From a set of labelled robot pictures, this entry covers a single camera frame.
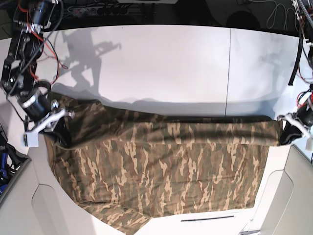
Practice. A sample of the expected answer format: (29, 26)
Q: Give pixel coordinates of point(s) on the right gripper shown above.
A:
(44, 115)

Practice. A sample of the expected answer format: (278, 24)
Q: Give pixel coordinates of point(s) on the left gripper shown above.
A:
(298, 124)

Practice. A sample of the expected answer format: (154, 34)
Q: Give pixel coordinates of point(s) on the camouflage T-shirt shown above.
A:
(126, 167)

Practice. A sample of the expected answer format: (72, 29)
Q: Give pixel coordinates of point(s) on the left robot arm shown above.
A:
(304, 15)

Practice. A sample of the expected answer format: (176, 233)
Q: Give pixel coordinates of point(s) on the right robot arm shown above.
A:
(18, 79)

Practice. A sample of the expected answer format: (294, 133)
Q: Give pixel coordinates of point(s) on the blue and black clutter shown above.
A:
(10, 161)

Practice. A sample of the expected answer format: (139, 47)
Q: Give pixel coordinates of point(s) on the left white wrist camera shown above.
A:
(309, 144)

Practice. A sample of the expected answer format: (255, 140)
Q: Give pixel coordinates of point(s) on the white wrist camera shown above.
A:
(309, 144)
(31, 139)

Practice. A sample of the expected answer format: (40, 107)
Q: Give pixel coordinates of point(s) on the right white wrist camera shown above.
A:
(31, 139)

